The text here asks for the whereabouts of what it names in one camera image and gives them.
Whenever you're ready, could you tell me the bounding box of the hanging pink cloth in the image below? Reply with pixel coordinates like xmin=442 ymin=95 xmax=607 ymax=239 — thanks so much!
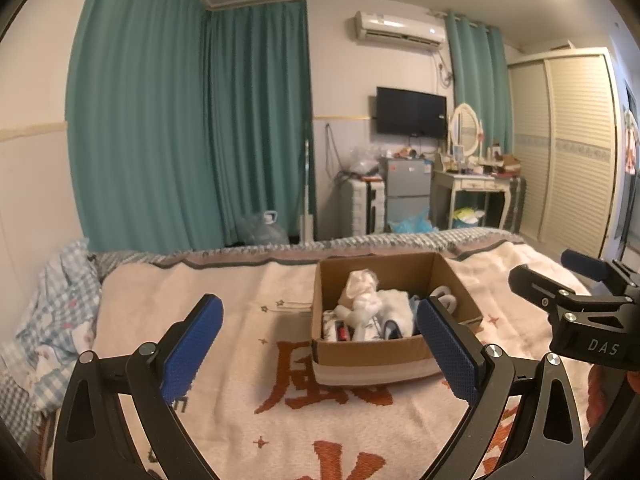
xmin=622 ymin=105 xmax=640 ymax=176

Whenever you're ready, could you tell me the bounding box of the white looped soft item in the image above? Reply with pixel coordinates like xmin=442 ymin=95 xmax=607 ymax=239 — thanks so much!
xmin=430 ymin=285 xmax=457 ymax=312

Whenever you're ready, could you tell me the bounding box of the teal corner curtain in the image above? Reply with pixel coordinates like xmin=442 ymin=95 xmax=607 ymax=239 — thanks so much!
xmin=202 ymin=0 xmax=317 ymax=246

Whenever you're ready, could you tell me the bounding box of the black hanging cable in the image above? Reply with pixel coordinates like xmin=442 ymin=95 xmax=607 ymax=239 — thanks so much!
xmin=324 ymin=122 xmax=346 ymax=181

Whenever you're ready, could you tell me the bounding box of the blue checked bedding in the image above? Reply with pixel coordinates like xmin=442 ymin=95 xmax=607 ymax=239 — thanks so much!
xmin=0 ymin=237 xmax=103 ymax=416

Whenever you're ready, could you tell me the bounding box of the blue plastic bag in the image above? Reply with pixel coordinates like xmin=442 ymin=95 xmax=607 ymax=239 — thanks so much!
xmin=388 ymin=210 xmax=438 ymax=234

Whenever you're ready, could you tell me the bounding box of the yellow white bag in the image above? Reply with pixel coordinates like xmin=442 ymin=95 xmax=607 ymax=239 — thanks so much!
xmin=452 ymin=207 xmax=486 ymax=228

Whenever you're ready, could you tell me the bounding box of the white ribbed suitcase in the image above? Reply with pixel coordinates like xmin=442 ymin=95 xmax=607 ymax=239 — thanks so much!
xmin=341 ymin=177 xmax=387 ymax=236

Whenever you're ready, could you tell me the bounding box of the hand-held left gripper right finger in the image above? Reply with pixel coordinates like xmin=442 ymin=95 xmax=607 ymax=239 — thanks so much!
xmin=416 ymin=297 xmax=587 ymax=480

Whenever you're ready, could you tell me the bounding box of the clear plastic bag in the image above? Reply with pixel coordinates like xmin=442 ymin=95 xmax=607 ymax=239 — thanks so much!
xmin=347 ymin=145 xmax=383 ymax=177
xmin=340 ymin=270 xmax=381 ymax=306

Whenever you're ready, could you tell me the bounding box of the printed beige blanket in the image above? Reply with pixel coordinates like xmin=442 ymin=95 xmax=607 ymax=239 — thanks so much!
xmin=42 ymin=227 xmax=640 ymax=480

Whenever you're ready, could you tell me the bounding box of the clear water jug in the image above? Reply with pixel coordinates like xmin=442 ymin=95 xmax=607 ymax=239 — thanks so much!
xmin=237 ymin=210 xmax=290 ymax=246

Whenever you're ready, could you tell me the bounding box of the dark suitcase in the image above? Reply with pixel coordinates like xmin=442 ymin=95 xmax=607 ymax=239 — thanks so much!
xmin=510 ymin=176 xmax=528 ymax=233

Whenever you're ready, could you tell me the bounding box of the white fluffy cloth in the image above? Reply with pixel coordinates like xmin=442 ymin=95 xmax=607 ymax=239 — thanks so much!
xmin=377 ymin=289 xmax=416 ymax=333

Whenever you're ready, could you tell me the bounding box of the black wall television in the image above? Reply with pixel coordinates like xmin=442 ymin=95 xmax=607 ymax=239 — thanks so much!
xmin=376 ymin=86 xmax=447 ymax=138

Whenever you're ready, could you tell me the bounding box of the oval white vanity mirror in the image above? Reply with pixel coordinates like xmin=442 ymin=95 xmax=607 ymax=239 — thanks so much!
xmin=448 ymin=103 xmax=483 ymax=158

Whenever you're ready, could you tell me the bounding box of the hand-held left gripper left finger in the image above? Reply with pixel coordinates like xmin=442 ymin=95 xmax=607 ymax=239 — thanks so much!
xmin=51 ymin=293 xmax=224 ymax=480

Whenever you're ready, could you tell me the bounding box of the floral tissue pack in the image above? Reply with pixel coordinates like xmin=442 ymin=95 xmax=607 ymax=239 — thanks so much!
xmin=321 ymin=310 xmax=383 ymax=343

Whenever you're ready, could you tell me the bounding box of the white air conditioner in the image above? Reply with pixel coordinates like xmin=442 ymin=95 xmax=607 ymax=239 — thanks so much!
xmin=348 ymin=10 xmax=447 ymax=52

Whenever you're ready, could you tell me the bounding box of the light blue tissue pack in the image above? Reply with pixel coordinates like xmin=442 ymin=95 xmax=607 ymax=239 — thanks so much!
xmin=406 ymin=294 xmax=426 ymax=333

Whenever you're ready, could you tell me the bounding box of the narrow teal curtain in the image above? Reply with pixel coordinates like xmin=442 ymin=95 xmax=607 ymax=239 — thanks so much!
xmin=445 ymin=10 xmax=516 ymax=161

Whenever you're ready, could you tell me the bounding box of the grey small fridge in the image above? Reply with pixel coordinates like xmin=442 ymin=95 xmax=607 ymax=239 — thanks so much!
xmin=378 ymin=156 xmax=433 ymax=233

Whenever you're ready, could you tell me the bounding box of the cream slatted wardrobe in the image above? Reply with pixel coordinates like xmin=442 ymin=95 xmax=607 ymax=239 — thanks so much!
xmin=507 ymin=47 xmax=626 ymax=261

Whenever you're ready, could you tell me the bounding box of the air conditioner power cable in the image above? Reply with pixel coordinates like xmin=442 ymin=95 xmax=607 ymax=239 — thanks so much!
xmin=437 ymin=50 xmax=456 ymax=86

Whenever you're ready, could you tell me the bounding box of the white dressing table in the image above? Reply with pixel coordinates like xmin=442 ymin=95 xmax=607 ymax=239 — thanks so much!
xmin=431 ymin=162 xmax=518 ymax=231

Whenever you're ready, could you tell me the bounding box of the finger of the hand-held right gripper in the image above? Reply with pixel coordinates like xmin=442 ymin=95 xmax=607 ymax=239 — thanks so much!
xmin=508 ymin=265 xmax=586 ymax=313
xmin=561 ymin=249 xmax=640 ymax=296

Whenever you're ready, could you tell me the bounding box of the white plush rabbit toy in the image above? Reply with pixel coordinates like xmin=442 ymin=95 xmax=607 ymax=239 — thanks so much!
xmin=334 ymin=296 xmax=383 ymax=333

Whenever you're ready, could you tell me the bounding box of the cardboard box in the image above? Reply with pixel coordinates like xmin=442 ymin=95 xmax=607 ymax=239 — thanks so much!
xmin=311 ymin=251 xmax=484 ymax=387

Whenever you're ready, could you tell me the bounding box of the wide teal curtain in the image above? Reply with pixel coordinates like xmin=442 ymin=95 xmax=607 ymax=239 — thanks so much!
xmin=65 ymin=0 xmax=226 ymax=251

